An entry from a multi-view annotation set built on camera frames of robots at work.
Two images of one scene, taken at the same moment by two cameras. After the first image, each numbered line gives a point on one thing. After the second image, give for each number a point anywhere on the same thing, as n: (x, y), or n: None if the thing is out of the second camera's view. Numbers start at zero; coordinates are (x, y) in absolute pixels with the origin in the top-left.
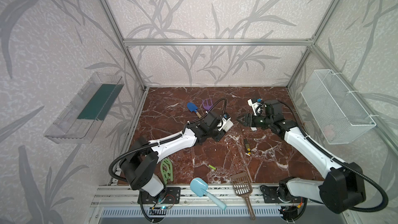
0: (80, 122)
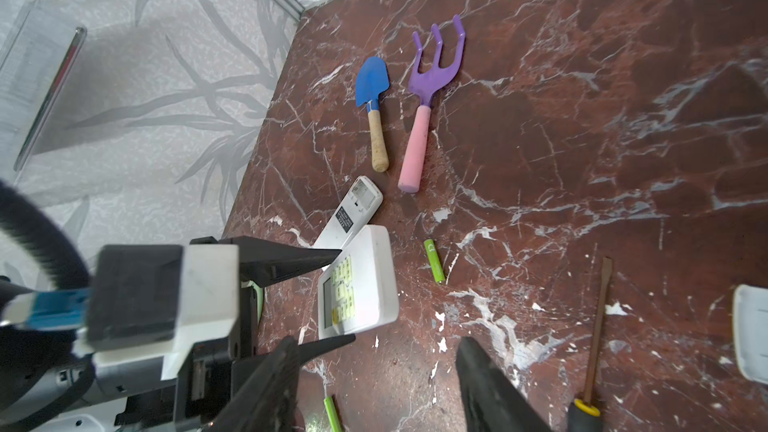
0: (33, 75)
